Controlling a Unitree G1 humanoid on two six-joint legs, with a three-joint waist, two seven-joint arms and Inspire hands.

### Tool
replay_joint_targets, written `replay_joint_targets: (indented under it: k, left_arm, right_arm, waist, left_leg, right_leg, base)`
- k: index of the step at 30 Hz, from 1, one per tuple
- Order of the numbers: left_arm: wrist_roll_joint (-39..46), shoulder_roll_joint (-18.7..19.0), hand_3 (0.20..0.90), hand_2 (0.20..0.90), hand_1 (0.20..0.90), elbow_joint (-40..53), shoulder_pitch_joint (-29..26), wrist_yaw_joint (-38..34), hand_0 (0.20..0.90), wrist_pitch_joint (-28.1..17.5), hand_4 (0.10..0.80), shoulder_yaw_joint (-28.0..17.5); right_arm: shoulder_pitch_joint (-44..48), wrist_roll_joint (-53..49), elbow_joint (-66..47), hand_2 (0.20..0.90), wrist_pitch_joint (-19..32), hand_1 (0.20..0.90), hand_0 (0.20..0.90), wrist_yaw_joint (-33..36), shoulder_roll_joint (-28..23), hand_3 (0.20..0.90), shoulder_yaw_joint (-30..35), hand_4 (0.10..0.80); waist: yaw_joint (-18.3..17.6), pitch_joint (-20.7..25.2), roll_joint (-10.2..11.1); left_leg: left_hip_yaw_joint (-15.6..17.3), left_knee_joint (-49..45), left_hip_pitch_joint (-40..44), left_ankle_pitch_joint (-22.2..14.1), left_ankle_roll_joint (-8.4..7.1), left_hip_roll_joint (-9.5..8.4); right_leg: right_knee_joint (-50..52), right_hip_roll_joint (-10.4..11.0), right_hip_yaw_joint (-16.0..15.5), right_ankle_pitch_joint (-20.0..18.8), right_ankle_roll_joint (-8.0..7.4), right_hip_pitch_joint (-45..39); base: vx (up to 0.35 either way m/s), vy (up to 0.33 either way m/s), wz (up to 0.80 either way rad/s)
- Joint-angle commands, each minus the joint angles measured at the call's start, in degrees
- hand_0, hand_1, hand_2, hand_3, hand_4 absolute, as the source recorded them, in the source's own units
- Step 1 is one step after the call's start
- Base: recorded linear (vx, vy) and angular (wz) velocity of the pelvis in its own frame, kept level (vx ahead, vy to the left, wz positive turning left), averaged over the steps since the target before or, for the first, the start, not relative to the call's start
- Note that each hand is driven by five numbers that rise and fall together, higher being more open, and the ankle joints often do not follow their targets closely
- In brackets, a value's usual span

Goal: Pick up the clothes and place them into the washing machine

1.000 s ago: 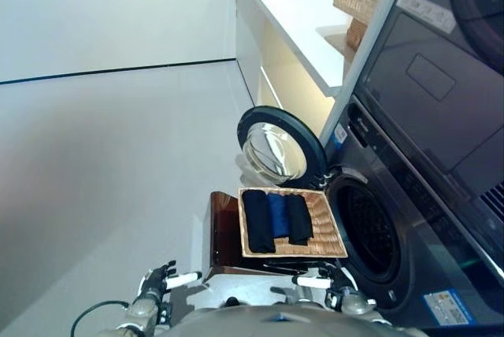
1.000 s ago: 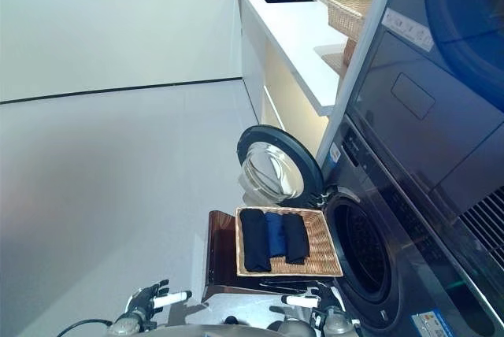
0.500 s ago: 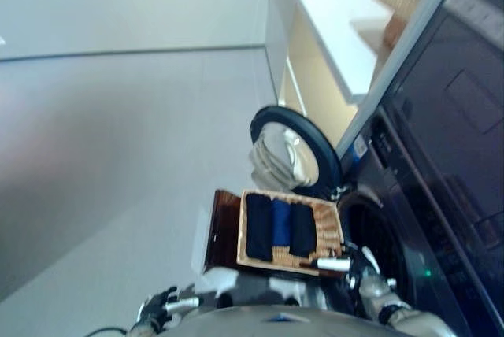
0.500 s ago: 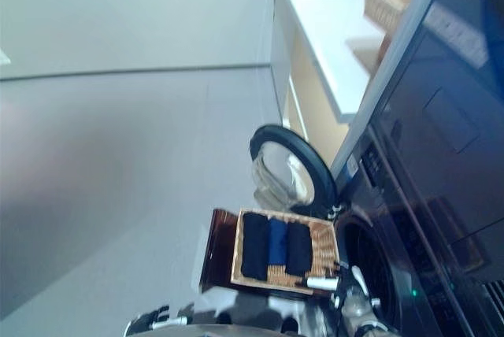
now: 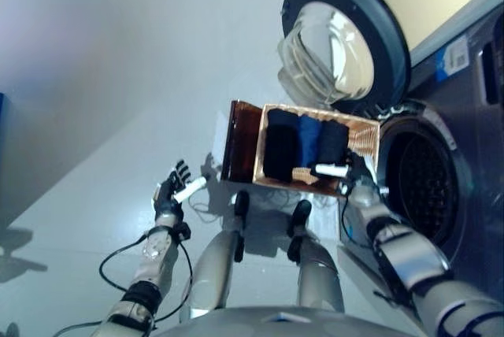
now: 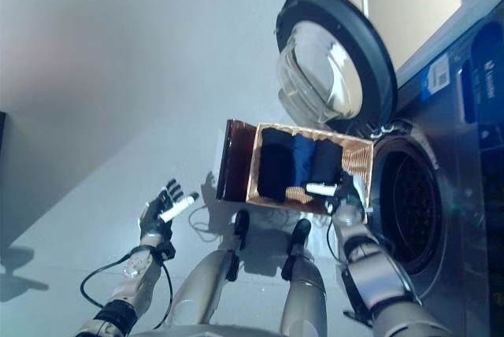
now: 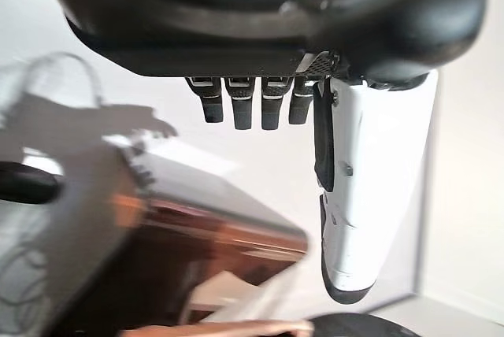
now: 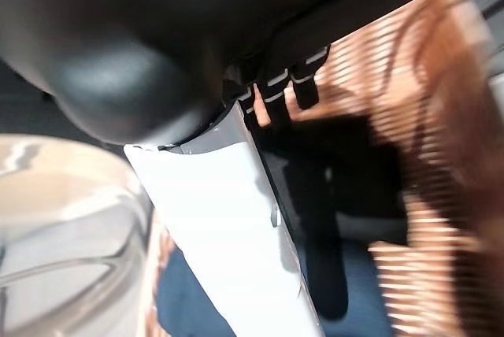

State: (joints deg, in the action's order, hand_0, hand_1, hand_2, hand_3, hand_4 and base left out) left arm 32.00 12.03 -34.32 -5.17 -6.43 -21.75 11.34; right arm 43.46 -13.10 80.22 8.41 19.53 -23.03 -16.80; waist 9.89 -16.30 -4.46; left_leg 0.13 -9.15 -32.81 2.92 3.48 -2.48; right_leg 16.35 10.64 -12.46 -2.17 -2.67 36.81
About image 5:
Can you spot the left robot hand black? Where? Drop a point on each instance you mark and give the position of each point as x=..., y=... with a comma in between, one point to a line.
x=167, y=199

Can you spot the right robot hand black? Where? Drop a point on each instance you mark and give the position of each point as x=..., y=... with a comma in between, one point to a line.
x=358, y=173

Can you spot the dark grey garment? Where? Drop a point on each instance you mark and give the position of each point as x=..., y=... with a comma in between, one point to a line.
x=332, y=142

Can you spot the blue garment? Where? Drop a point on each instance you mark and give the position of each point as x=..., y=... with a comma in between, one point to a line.
x=309, y=140

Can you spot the black garment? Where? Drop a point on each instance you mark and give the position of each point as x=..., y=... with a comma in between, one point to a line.
x=277, y=152

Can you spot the washing machine drum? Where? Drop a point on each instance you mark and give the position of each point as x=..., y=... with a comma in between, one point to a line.
x=429, y=179

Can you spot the round glass washing machine door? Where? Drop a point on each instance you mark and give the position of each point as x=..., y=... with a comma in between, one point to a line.
x=390, y=38

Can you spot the blue white machine label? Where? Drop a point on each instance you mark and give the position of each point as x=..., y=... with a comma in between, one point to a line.
x=453, y=55

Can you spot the large rectangular wicker basket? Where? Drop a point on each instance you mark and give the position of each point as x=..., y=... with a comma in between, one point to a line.
x=364, y=140

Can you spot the left silver robot leg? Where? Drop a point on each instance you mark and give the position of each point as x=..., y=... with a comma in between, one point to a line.
x=214, y=266

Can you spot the silver robot leg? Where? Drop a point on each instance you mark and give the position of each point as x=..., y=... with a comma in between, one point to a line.
x=214, y=266
x=315, y=274

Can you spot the brown translucent stool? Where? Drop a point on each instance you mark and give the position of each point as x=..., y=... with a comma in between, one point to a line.
x=240, y=144

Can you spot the right silver robot leg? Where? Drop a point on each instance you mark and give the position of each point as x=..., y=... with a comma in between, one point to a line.
x=315, y=274

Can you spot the grey robot torso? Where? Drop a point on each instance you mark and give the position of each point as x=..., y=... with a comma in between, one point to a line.
x=252, y=323

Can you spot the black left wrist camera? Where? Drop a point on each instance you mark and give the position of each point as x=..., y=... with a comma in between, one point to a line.
x=182, y=232

